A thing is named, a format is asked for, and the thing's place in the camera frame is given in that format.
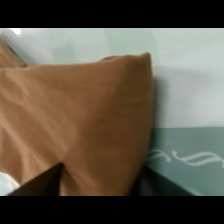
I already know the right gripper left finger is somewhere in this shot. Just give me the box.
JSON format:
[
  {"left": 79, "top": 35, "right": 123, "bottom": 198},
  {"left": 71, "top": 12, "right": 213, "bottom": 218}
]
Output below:
[{"left": 7, "top": 162, "right": 65, "bottom": 197}]

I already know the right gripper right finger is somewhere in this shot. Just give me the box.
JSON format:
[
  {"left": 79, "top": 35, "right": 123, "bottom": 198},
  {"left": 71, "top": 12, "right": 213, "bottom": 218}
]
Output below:
[{"left": 137, "top": 165, "right": 202, "bottom": 197}]

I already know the brown T-shirt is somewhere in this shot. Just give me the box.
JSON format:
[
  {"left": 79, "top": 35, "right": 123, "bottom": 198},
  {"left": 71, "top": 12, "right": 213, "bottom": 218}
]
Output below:
[{"left": 0, "top": 39, "right": 155, "bottom": 197}]

